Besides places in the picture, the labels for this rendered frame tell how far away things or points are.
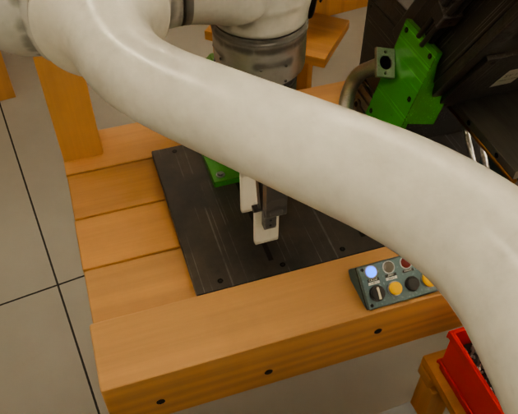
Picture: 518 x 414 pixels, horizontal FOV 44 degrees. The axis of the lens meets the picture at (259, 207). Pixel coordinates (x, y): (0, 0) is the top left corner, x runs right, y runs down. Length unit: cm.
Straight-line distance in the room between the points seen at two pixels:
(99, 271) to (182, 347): 26
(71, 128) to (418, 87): 75
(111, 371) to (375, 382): 118
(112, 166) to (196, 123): 114
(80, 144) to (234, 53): 95
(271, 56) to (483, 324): 36
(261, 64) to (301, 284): 69
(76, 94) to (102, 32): 100
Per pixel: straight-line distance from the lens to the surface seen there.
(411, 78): 120
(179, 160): 146
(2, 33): 52
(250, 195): 80
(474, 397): 120
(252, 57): 59
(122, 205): 141
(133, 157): 152
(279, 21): 57
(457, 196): 31
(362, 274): 119
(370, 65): 125
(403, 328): 130
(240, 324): 117
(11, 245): 262
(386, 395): 215
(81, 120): 147
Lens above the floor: 188
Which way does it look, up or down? 47 degrees down
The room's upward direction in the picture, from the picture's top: straight up
